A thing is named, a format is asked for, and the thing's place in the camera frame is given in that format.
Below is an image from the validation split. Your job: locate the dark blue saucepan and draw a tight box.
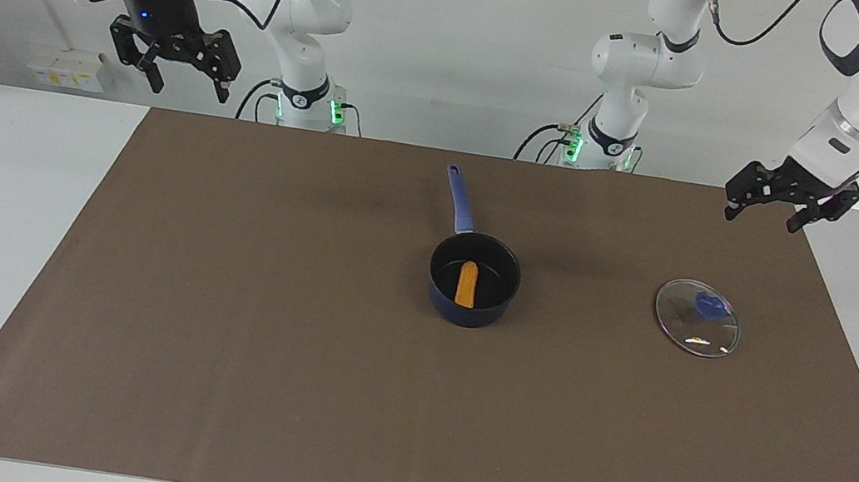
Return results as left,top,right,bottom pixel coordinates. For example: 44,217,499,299
421,162,536,335

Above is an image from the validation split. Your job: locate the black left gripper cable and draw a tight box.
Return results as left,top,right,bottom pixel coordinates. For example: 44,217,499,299
626,0,859,161

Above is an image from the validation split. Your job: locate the white power strip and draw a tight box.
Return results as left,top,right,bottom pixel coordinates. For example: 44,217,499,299
26,44,110,95

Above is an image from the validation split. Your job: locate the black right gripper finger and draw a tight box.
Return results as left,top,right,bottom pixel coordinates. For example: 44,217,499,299
102,16,173,95
196,28,246,107

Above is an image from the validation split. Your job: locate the black left arm base cable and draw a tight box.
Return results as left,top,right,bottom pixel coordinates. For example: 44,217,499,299
514,82,607,171

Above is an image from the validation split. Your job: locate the brown table mat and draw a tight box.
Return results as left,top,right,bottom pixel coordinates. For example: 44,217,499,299
0,86,859,482

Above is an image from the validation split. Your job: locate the black right arm base cable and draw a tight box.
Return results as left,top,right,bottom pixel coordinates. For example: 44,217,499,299
235,76,285,126

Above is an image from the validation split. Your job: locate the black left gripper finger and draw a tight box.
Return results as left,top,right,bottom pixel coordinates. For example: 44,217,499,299
787,181,859,243
721,158,773,227

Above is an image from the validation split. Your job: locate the glass lid with blue knob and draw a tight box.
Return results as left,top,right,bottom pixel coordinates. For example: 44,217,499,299
648,275,748,362

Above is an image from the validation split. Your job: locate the black arm base cable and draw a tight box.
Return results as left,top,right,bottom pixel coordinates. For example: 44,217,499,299
514,82,607,171
235,76,285,126

